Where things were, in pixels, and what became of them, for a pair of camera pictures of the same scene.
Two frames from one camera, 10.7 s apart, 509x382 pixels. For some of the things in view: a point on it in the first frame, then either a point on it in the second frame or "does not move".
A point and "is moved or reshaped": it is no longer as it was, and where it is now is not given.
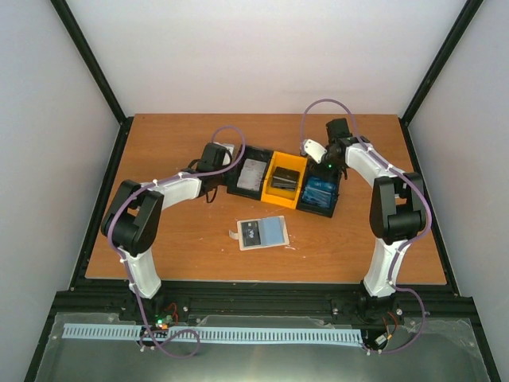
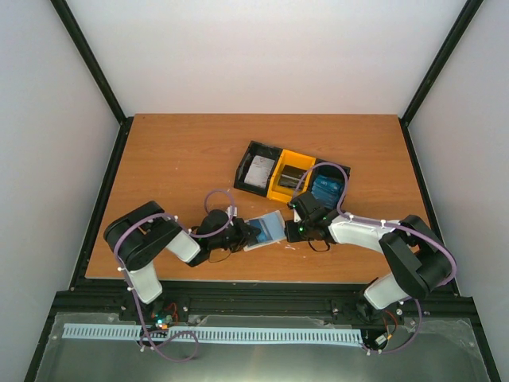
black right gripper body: x=335 y=164 -> x=301 y=235
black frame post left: x=88 y=57 does not move
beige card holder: x=261 y=232 does not move
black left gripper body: x=228 y=181 -> x=235 y=240
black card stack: x=285 y=178 is moved or reshaped
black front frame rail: x=269 y=298 does not move
